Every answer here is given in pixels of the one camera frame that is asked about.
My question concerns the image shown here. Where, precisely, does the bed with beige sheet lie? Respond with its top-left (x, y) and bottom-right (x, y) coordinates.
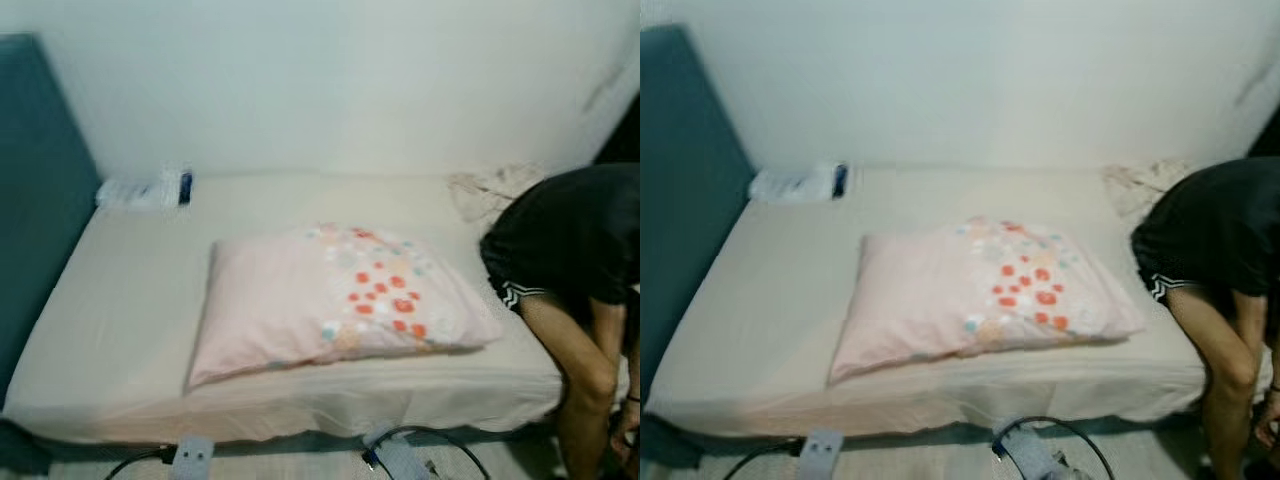
top-left (0, 172), bottom-right (626, 446)
top-left (645, 165), bottom-right (1276, 441)

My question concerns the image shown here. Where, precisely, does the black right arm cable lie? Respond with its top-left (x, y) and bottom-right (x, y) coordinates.
top-left (995, 416), bottom-right (1116, 480)
top-left (365, 426), bottom-right (491, 480)

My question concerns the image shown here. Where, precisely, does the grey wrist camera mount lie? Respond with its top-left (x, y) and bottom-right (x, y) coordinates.
top-left (992, 418), bottom-right (1066, 480)
top-left (172, 435), bottom-right (216, 480)
top-left (797, 428), bottom-right (846, 480)
top-left (362, 425), bottom-right (433, 480)

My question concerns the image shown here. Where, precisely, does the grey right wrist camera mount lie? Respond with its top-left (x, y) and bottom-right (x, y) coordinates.
top-left (992, 418), bottom-right (1066, 480)
top-left (362, 425), bottom-right (433, 480)

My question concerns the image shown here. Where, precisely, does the pink floral pillow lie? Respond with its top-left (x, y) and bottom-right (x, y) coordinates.
top-left (826, 215), bottom-right (1147, 387)
top-left (185, 222), bottom-right (504, 391)

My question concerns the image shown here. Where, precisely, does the teal padded headboard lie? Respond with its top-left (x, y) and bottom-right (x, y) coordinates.
top-left (640, 25), bottom-right (758, 401)
top-left (0, 33), bottom-right (103, 406)

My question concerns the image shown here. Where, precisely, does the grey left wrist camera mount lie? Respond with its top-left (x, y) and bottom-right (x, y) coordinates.
top-left (797, 428), bottom-right (846, 480)
top-left (172, 435), bottom-right (216, 480)

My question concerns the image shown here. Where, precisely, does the white and blue tissue pack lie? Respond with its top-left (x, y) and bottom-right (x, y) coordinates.
top-left (748, 160), bottom-right (851, 204)
top-left (96, 168), bottom-right (195, 211)

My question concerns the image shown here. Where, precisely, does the crumpled beige cloth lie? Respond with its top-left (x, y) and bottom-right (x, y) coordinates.
top-left (447, 163), bottom-right (546, 226)
top-left (1103, 158), bottom-right (1196, 223)

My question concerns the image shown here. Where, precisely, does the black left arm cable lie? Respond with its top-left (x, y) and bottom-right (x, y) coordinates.
top-left (722, 440), bottom-right (803, 480)
top-left (103, 447), bottom-right (179, 480)

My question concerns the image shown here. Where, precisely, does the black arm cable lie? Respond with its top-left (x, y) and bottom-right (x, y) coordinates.
top-left (365, 426), bottom-right (491, 480)
top-left (103, 447), bottom-right (179, 480)
top-left (722, 440), bottom-right (803, 480)
top-left (995, 416), bottom-right (1116, 480)

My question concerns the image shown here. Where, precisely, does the person in black shirt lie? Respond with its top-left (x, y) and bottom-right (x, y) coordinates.
top-left (1131, 155), bottom-right (1280, 480)
top-left (480, 163), bottom-right (641, 480)

